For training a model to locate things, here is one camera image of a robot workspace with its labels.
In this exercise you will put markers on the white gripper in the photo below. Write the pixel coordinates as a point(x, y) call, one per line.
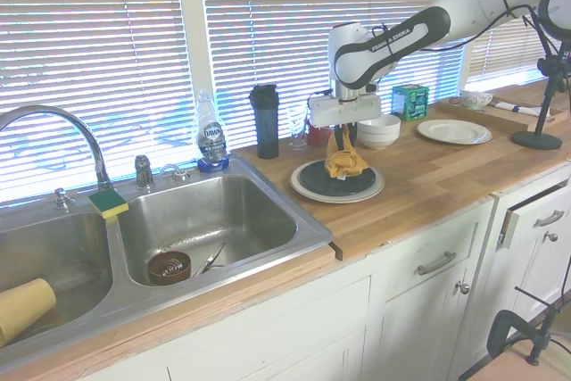
point(345, 111)

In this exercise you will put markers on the orange terry towel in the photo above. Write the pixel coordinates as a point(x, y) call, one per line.
point(345, 162)

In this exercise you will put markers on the dark blue plate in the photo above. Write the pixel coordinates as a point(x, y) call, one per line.
point(312, 178)

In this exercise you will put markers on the beige dinner plate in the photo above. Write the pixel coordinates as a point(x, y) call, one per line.
point(339, 198)

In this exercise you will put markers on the white dinner plate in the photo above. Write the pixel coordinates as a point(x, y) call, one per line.
point(455, 132)

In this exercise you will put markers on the red mug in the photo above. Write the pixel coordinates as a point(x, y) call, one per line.
point(316, 136)

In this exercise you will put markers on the white ceramic bowl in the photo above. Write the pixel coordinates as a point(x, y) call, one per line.
point(379, 142)
point(390, 126)

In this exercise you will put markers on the clear glass goblet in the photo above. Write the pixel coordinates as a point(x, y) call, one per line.
point(298, 129)

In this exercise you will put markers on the teal cardboard box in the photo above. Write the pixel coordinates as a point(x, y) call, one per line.
point(410, 104)

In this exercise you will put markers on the black shaker bottle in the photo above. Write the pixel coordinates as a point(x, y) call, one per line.
point(267, 126)

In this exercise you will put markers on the clear Dawn soap bottle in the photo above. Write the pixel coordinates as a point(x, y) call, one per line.
point(213, 140)

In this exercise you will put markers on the white patterned bowl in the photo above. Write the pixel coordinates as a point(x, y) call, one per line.
point(476, 100)

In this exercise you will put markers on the white window blind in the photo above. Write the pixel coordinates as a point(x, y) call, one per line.
point(89, 42)
point(267, 19)
point(490, 64)

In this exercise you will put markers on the wooden tray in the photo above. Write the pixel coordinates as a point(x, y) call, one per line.
point(499, 120)

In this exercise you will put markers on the stainless steel double sink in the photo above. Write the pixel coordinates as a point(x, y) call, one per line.
point(201, 220)

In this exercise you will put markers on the rolled white napkin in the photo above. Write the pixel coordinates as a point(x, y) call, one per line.
point(517, 109)

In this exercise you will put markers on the metal tongs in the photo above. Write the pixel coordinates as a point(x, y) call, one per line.
point(213, 258)

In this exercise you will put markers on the round metal cabinet knob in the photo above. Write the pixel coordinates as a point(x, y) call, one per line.
point(552, 237)
point(463, 287)

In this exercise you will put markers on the white kitchen base cabinet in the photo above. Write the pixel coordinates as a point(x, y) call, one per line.
point(267, 332)

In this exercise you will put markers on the small metal whisk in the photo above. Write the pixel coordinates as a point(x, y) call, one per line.
point(171, 267)

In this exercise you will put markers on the brown ceramic bowl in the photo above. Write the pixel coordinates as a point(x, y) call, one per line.
point(154, 271)

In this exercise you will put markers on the yellow and green sponge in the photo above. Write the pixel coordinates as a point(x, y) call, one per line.
point(108, 204)

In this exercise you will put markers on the dark C-clamp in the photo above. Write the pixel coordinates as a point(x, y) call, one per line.
point(504, 332)

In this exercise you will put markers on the chrome gooseneck faucet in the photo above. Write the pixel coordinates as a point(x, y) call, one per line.
point(91, 140)

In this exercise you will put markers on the chrome sink knob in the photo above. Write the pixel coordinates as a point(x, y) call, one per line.
point(61, 200)

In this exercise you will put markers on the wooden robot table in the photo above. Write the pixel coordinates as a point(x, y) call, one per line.
point(526, 370)

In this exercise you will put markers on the yellow plastic cup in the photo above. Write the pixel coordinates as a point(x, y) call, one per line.
point(24, 309)

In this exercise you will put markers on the black round-base camera stand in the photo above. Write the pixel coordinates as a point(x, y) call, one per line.
point(535, 138)

